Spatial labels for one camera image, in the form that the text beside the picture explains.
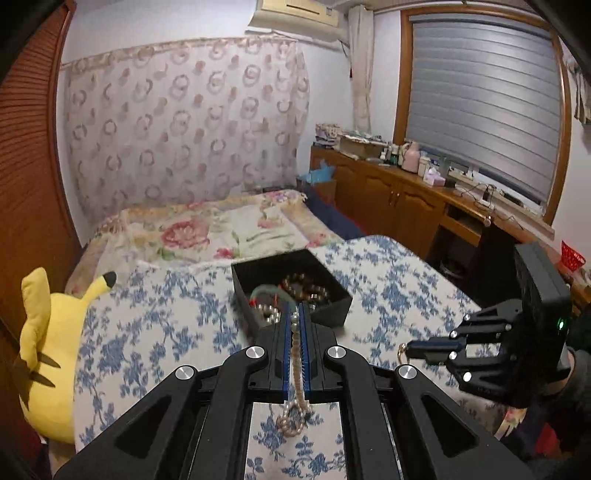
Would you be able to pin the blue floral tablecloth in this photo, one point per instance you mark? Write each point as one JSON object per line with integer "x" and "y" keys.
{"x": 152, "y": 323}

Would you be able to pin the wooden sideboard cabinet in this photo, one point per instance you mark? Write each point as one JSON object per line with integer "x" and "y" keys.
{"x": 392, "y": 198}

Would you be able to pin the pink thermos jug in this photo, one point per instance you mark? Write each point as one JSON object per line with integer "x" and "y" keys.
{"x": 410, "y": 158}

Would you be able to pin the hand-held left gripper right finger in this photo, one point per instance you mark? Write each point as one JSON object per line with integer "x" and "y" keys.
{"x": 307, "y": 350}

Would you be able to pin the black jewelry box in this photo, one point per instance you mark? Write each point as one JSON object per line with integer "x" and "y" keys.
{"x": 332, "y": 314}

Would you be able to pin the light blue bag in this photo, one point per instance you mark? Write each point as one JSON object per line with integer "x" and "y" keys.
{"x": 318, "y": 174}

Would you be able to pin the navy blue bed sheet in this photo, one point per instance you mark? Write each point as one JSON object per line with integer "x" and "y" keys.
{"x": 337, "y": 217}

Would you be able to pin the pink floral bedspread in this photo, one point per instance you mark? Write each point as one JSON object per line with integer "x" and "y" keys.
{"x": 194, "y": 230}

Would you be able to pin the cream window curtain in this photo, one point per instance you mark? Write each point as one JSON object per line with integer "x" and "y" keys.
{"x": 361, "y": 69}

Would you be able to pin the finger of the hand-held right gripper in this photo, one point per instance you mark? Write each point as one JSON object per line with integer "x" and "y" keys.
{"x": 475, "y": 369}
{"x": 485, "y": 323}

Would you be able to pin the patterned storage bag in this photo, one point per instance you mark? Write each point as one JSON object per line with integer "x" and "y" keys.
{"x": 328, "y": 134}

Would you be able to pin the yellow plush toy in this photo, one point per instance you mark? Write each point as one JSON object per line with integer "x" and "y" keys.
{"x": 51, "y": 369}

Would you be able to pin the white power strip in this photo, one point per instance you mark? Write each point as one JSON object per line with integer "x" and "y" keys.
{"x": 461, "y": 174}

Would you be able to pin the red plastic basket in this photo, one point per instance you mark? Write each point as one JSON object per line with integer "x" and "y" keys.
{"x": 572, "y": 258}

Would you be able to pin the wooden louvered wardrobe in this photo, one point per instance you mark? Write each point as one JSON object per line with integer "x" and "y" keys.
{"x": 27, "y": 161}

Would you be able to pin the grey window blind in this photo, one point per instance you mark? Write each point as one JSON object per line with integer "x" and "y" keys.
{"x": 480, "y": 106}

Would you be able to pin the gold hook earring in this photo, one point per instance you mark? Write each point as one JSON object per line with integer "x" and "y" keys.
{"x": 400, "y": 354}

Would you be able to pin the white air conditioner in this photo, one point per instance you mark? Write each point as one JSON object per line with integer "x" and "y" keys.
{"x": 295, "y": 14}

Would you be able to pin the person's right forearm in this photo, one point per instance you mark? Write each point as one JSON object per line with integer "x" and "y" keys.
{"x": 579, "y": 374}

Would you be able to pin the pink tissue box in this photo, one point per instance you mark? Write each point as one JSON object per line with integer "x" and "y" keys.
{"x": 434, "y": 177}

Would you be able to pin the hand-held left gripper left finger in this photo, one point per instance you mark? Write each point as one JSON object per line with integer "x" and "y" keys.
{"x": 288, "y": 350}

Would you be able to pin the cardboard box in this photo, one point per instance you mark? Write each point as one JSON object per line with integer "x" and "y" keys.
{"x": 360, "y": 147}

